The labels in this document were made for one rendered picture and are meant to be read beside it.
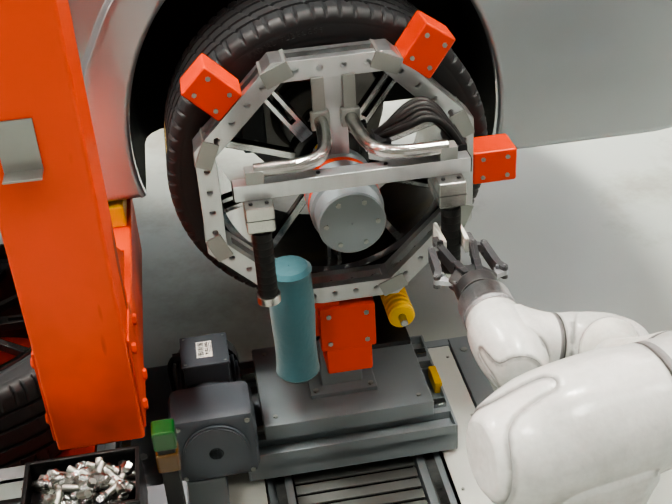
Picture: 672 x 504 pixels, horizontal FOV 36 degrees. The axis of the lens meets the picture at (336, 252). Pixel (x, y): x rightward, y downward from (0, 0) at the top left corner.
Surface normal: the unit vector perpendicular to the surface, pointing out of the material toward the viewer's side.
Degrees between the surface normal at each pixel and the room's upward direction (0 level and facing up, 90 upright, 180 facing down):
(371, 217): 90
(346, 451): 90
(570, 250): 0
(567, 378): 6
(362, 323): 90
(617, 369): 6
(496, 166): 90
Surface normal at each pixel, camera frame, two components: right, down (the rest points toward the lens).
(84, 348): 0.17, 0.52
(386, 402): -0.06, -0.85
